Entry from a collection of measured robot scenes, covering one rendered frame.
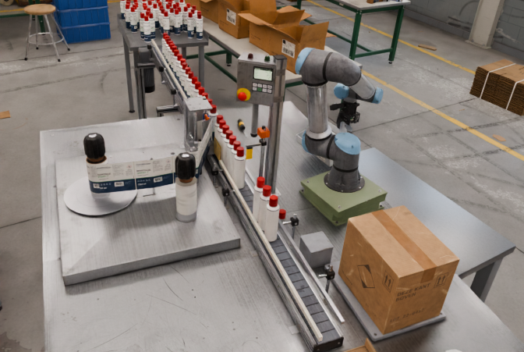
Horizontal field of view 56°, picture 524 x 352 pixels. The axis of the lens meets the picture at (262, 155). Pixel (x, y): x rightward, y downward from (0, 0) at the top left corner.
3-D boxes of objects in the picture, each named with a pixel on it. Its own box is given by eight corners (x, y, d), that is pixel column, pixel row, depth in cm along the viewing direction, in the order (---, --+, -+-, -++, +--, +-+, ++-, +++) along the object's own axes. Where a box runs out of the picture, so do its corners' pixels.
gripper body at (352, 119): (348, 126, 248) (352, 105, 242) (336, 119, 254) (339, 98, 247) (359, 122, 252) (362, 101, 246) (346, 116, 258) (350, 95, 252)
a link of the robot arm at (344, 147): (352, 172, 218) (355, 146, 211) (325, 164, 224) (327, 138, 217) (362, 161, 226) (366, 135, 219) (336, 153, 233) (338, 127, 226)
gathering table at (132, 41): (125, 109, 474) (116, 13, 425) (189, 102, 495) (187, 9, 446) (138, 147, 417) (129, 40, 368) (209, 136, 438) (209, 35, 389)
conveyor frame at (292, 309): (187, 121, 287) (187, 114, 284) (206, 119, 291) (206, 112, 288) (312, 356, 158) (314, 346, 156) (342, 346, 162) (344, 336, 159)
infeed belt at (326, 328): (189, 119, 287) (189, 113, 285) (203, 118, 290) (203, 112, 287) (316, 352, 158) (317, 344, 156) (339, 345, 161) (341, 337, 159)
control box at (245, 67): (242, 92, 217) (243, 51, 207) (279, 98, 214) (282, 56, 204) (235, 101, 209) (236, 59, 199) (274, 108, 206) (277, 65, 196)
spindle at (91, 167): (89, 188, 217) (80, 131, 201) (110, 185, 220) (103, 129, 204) (91, 200, 210) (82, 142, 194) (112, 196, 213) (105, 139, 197)
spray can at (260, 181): (250, 215, 209) (253, 176, 198) (261, 214, 210) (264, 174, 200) (254, 223, 205) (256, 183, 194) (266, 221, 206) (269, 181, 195)
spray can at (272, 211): (261, 235, 199) (264, 194, 188) (274, 232, 200) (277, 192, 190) (266, 243, 195) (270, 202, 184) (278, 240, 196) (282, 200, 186)
